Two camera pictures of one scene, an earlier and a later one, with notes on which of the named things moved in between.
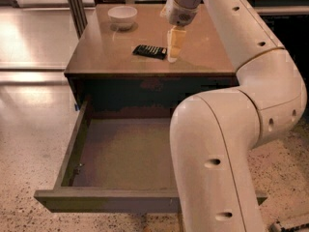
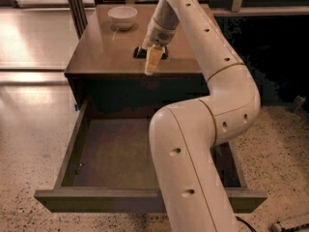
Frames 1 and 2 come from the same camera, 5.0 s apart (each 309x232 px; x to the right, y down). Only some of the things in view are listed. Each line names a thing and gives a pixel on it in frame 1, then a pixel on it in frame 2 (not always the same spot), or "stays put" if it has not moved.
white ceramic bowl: (122, 17) stays put
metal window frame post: (76, 8) stays put
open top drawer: (118, 160) stays put
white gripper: (179, 13) to (159, 36)
